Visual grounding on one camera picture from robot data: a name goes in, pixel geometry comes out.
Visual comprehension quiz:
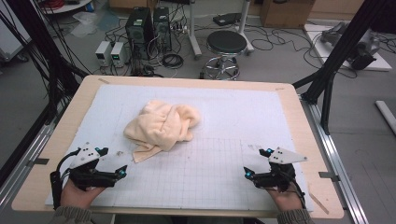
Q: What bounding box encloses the cardboard box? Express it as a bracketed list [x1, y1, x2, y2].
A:
[260, 0, 316, 29]

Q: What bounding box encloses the person's right hand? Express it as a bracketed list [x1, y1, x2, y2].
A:
[268, 186, 304, 213]

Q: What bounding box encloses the cream terry towel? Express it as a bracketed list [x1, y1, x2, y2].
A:
[123, 99, 202, 163]

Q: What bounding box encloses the grey machine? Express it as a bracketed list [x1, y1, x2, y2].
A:
[320, 21, 381, 71]

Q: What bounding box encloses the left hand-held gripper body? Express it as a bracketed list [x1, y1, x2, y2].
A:
[68, 142, 108, 191]

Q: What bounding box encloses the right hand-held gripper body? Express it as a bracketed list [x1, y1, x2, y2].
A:
[264, 147, 308, 193]

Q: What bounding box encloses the white table leg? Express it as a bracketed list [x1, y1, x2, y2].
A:
[186, 0, 204, 60]
[235, 0, 255, 56]

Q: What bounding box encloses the large black computer tower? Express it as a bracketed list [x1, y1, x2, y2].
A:
[125, 7, 154, 61]

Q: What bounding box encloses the clear plastic bag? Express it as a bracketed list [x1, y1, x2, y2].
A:
[70, 11, 102, 37]

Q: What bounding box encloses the black round stool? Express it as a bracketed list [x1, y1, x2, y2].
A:
[200, 30, 248, 81]

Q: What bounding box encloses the white power supply unit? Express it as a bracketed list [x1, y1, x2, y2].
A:
[95, 40, 112, 67]
[110, 41, 131, 68]

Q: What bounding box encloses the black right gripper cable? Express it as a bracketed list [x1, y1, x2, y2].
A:
[288, 172, 307, 209]

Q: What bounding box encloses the black metal frame stand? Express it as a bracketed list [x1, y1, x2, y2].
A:
[6, 0, 90, 125]
[292, 0, 396, 135]

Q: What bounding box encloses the flat black device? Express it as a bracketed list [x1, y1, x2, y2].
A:
[212, 12, 243, 27]

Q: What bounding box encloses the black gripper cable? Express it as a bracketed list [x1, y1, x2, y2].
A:
[49, 147, 82, 210]
[288, 172, 307, 209]

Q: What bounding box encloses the person's left hand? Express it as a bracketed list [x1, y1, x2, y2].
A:
[60, 180, 106, 210]

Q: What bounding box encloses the slim black computer tower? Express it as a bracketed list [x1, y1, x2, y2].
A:
[152, 7, 173, 52]

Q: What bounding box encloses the coiled black cable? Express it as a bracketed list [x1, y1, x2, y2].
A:
[161, 53, 185, 70]

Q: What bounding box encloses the white tube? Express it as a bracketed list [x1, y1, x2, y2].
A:
[375, 100, 396, 135]

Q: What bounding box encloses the white board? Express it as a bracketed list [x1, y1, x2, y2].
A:
[303, 22, 393, 72]

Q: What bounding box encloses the round white table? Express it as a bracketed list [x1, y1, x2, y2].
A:
[40, 0, 93, 15]

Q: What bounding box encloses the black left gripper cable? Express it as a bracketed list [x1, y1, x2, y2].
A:
[49, 147, 82, 210]

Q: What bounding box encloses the aluminium rail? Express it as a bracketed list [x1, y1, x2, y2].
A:
[0, 122, 55, 213]
[299, 94, 370, 224]

